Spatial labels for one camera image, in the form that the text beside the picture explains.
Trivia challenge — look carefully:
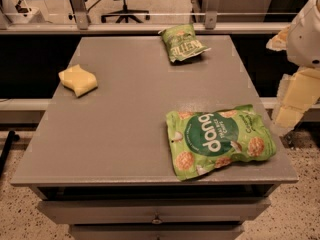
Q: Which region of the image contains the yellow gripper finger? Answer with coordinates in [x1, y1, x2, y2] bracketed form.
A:
[272, 67, 320, 128]
[266, 26, 289, 51]

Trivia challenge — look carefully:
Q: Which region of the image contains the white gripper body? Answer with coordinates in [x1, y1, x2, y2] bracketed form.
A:
[287, 0, 320, 67]

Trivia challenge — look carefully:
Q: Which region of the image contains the green jalapeno chip bag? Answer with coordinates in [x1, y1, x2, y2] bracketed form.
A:
[158, 24, 210, 63]

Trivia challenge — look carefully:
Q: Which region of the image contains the green rice chip bag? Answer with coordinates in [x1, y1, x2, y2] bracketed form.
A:
[166, 105, 276, 181]

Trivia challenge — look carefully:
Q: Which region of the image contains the upper grey drawer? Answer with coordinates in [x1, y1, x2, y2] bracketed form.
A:
[38, 198, 270, 225]

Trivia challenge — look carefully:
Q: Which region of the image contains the grey drawer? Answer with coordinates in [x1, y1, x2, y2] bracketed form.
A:
[70, 223, 243, 240]
[38, 198, 270, 225]

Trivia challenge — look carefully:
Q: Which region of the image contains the grey drawer cabinet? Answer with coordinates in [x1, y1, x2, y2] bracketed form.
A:
[9, 34, 300, 240]

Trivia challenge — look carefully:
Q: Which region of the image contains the yellow sponge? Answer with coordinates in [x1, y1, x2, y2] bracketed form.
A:
[58, 65, 98, 97]

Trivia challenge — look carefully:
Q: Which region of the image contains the lower grey drawer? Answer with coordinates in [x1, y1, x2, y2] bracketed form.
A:
[70, 223, 243, 240]

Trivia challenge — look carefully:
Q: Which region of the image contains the black pole on floor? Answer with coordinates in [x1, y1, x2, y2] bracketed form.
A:
[0, 131, 20, 176]

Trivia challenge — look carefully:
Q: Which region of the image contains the grey metal post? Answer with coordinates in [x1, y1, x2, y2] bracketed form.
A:
[71, 0, 89, 30]

